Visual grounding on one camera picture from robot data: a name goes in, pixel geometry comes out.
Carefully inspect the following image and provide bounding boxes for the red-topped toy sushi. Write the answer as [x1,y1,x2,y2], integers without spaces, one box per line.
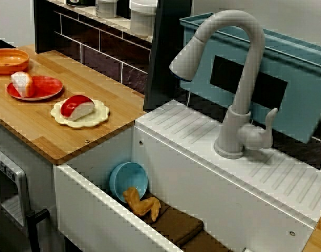
[60,96,95,121]

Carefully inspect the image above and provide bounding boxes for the orange-topped toy sushi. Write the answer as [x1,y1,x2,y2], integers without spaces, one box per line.
[10,71,36,98]

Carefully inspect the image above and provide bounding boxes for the light blue bowl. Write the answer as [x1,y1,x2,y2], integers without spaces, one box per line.
[109,161,149,203]

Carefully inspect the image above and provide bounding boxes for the cream flower-shaped plate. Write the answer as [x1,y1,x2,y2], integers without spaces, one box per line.
[50,99,111,129]

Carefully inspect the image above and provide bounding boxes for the white toy sink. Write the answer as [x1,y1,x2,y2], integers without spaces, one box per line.
[54,99,321,252]

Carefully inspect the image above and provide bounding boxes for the toy fried chicken piece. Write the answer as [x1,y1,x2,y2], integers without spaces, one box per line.
[123,186,162,223]

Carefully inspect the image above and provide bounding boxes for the brown cloth mat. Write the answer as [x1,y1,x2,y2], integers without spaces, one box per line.
[143,193,245,252]

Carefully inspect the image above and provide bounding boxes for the white cup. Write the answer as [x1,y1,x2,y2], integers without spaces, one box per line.
[129,0,158,35]

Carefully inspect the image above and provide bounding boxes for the red round plate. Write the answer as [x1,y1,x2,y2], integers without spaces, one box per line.
[6,75,64,101]

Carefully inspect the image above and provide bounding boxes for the grey toy faucet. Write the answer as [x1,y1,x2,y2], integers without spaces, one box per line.
[168,9,279,160]

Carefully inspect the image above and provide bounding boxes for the labelled white jar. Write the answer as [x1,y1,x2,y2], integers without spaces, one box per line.
[95,0,120,19]

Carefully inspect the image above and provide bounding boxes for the white kitchen cabinet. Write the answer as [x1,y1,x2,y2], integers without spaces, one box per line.
[0,119,59,252]

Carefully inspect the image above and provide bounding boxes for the teal plastic dish rack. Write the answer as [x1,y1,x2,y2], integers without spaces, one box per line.
[179,12,321,144]

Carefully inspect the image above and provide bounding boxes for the dark jar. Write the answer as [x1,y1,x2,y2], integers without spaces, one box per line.
[65,0,96,8]

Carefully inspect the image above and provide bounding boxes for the grey toy dishwasher front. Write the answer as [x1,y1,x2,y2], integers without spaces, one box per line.
[0,145,29,229]

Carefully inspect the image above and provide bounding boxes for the orange bowl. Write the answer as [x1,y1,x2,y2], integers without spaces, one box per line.
[0,48,30,76]

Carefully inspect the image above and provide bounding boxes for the black vertical post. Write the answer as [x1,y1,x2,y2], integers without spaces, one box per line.
[143,0,194,113]

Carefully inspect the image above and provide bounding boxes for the black cabinet handle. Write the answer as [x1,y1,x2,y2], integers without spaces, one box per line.
[26,208,50,252]

